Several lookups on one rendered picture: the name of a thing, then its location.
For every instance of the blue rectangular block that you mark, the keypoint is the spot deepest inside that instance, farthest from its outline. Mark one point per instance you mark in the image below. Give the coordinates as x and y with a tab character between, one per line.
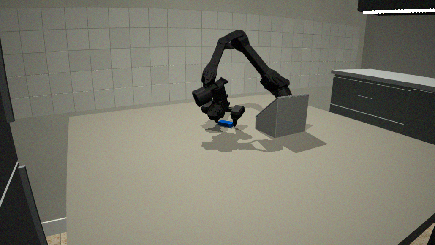
225	123

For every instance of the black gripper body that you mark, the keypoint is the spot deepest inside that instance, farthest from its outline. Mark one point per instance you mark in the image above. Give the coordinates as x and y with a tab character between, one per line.
235	112

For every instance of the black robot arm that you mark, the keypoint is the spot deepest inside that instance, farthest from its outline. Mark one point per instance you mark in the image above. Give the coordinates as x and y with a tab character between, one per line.
271	79

